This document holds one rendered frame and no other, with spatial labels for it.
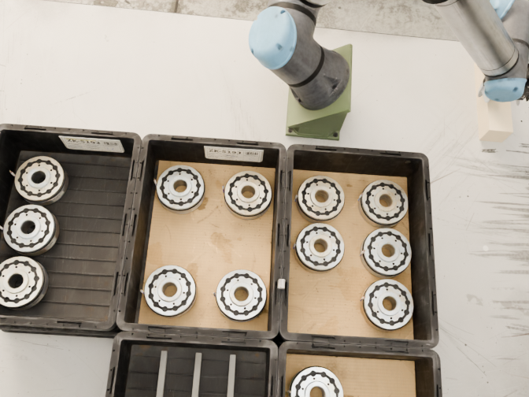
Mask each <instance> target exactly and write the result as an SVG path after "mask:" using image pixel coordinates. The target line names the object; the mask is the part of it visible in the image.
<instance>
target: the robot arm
mask: <svg viewBox="0 0 529 397"><path fill-rule="evenodd" d="M330 1H331V0H268V5H267V9H265V10H263V11H262V12H261V13H260V14H259V15H258V16H257V20H255V21H254V22H253V23H252V26H251V28H250V33H249V47H250V51H251V53H252V54H253V56H254V57H255V58H256V59H257V60H258V61H259V62H260V63H261V64H262V65H263V66H264V67H265V68H267V69H269V70H270V71H272V72H273V73H274V74H275V75H277V76H278V77H279V78H280V79H281V80H282V81H283V82H285V83H286V84H287V85H288V86H289V88H290V90H291V92H292V94H293V96H294V98H295V100H296V101H297V102H298V103H299V104H300V105H302V106H303V107H304V108H306V109H310V110H319V109H323V108H325V107H327V106H329V105H331V104H332V103H333V102H335V101H336V100H337V99H338V98H339V97H340V95H341V94H342V93H343V92H344V90H345V89H346V86H347V84H348V81H349V78H350V67H349V65H348V63H347V61H346V59H345V58H344V57H343V56H342V55H341V54H339V53H338V52H336V51H334V50H329V49H327V48H325V47H323V46H321V45H320V44H319V43H318V42H317V41H316V40H315V39H314V38H313V34H314V31H315V27H316V20H317V16H318V13H319V11H320V9H321V8H322V7H324V6H325V5H327V4H328V3H329V2H330ZM422 1H423V2H425V3H427V4H428V5H434V7H435V8H436V9H437V10H438V12H439V14H440V15H441V16H442V18H443V19H444V21H445V22H446V23H447V24H448V26H449V27H450V29H451V30H452V32H453V33H454V35H455V36H456V37H457V38H458V40H459V41H460V42H461V44H462V46H463V47H464V48H465V49H466V51H467V52H468V54H469V55H470V56H471V58H472V60H473V61H474V62H475V63H476V64H477V66H478V67H479V69H480V70H481V71H482V73H483V75H484V76H485V77H484V79H483V82H482V83H481V85H480V88H479V92H478V97H481V96H483V98H484V101H485V102H489V101H490V100H493V101H495V102H512V101H515V100H516V104H517V105H519V104H520V100H522V101H523V100H524V99H525V98H526V102H527V101H528V100H529V1H527V0H490V1H489V0H422Z"/></svg>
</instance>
